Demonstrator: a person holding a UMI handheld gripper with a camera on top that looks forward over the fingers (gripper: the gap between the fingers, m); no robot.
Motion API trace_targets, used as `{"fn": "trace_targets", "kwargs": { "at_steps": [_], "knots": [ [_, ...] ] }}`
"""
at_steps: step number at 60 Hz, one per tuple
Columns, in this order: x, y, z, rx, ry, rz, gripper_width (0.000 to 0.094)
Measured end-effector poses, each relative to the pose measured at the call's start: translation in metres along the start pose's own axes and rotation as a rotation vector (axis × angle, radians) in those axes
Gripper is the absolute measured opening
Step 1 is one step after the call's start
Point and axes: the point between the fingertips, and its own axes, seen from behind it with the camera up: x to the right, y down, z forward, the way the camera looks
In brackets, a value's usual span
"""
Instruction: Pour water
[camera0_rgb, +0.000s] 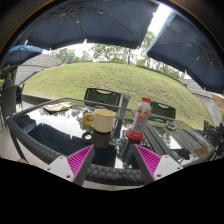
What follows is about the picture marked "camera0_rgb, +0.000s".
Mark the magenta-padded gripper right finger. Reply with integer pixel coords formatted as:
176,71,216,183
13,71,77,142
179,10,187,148
132,143,184,186

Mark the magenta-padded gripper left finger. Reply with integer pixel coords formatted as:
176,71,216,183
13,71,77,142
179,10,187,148
46,144,96,187

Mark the red-capped drink bottle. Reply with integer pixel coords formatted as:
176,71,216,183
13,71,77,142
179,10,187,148
129,96,152,135

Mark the small round ashtray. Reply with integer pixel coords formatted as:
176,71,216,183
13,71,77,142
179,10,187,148
165,119,178,131

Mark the black mesh chair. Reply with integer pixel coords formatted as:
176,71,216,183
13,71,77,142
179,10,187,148
83,87,123,108
149,100,177,120

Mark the yellow snack packet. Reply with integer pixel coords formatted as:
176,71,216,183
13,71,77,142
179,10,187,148
43,102,74,113

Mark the dark patio chair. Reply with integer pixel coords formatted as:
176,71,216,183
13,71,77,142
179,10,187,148
203,119,224,158
0,84,19,119

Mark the grey squeeze tube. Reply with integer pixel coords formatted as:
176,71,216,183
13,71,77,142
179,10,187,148
118,94,132,120

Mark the person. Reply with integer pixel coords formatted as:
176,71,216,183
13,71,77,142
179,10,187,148
2,71,15,89

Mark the large navy patio umbrella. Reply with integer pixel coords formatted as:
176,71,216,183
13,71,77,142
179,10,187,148
9,0,160,51
145,9,224,94

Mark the blue-trimmed patio umbrella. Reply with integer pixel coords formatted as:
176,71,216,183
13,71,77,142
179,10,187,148
3,43,44,68

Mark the cream mug with yellow handle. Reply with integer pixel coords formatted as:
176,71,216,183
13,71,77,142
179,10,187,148
82,108,117,134

